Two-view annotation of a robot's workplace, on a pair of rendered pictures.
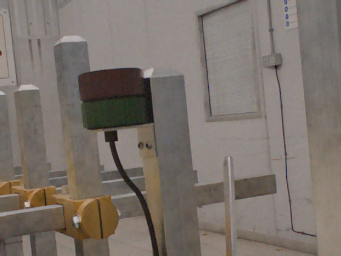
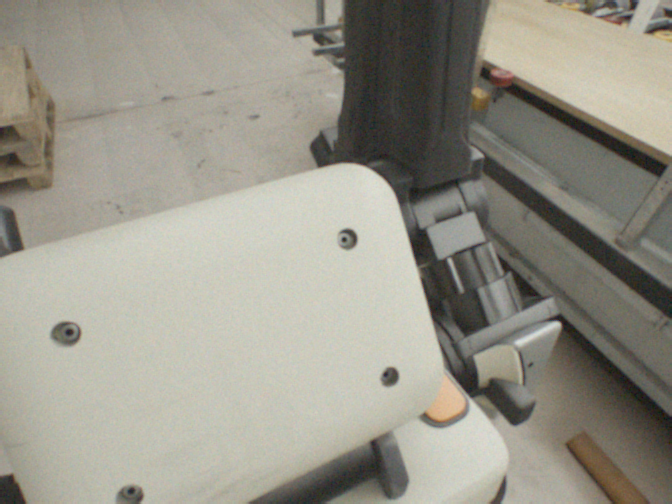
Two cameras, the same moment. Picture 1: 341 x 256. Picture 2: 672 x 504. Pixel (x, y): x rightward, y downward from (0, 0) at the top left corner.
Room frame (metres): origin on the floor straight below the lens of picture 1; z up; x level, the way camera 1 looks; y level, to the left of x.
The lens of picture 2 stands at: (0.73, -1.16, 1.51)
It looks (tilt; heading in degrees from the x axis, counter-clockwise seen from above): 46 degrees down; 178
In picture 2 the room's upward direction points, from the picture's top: straight up
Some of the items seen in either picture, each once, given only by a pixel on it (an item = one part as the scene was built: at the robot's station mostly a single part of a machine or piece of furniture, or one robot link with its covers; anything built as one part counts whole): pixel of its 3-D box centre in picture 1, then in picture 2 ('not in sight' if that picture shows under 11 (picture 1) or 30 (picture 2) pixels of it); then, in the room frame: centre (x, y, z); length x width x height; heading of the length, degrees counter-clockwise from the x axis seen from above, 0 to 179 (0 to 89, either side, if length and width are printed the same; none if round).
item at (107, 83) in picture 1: (111, 85); not in sight; (0.59, 0.03, 1.10); 0.06 x 0.06 x 0.02
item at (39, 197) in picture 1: (35, 201); not in sight; (1.08, 0.20, 0.95); 0.14 x 0.06 x 0.05; 24
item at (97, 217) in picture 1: (83, 214); not in sight; (0.86, 0.10, 0.95); 0.14 x 0.06 x 0.05; 24
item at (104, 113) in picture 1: (114, 113); not in sight; (0.59, 0.03, 1.07); 0.06 x 0.06 x 0.02
